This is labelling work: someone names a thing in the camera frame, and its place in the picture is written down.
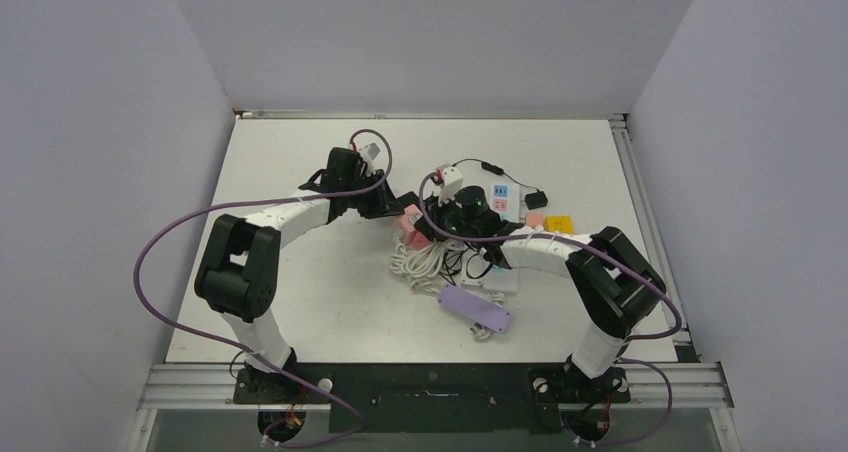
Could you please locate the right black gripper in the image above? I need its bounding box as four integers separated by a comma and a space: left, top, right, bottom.
418, 189, 480, 242

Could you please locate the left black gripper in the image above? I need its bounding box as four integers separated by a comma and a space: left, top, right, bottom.
344, 171, 403, 221

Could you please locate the pink cube socket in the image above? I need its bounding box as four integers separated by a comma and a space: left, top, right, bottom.
394, 204, 431, 251

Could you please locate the white multi-socket power strip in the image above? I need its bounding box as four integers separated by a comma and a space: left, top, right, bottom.
487, 181, 521, 222

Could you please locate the black plug adapter with cable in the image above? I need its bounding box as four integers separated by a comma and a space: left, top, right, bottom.
450, 157, 550, 212

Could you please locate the yellow cube plug adapter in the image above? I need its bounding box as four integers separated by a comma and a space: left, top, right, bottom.
544, 215, 575, 235

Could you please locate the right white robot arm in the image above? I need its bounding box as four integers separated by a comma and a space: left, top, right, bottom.
419, 186, 671, 400

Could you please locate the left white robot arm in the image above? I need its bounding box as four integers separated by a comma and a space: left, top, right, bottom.
194, 143, 403, 402

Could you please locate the white flat power strip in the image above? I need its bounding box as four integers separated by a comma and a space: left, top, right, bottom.
460, 267, 519, 294

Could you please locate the purple power strip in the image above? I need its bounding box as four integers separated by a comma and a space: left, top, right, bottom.
437, 284, 512, 333

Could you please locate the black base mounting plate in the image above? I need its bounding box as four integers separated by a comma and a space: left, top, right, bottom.
232, 362, 631, 434

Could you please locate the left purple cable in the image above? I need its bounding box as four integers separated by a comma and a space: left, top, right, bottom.
132, 128, 395, 449

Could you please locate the purple cable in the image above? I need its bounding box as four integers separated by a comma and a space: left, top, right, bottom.
132, 128, 395, 449
417, 170, 685, 449

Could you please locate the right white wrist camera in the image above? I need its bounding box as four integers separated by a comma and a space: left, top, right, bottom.
432, 165, 464, 205

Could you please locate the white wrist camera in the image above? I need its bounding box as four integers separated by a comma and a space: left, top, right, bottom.
358, 143, 381, 174
432, 165, 464, 205

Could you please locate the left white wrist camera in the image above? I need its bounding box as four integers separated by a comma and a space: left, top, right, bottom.
358, 143, 381, 174

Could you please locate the white cord of pink cube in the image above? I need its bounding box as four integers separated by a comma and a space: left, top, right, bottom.
386, 236, 469, 297

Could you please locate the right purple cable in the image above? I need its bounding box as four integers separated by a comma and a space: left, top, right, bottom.
417, 170, 685, 449

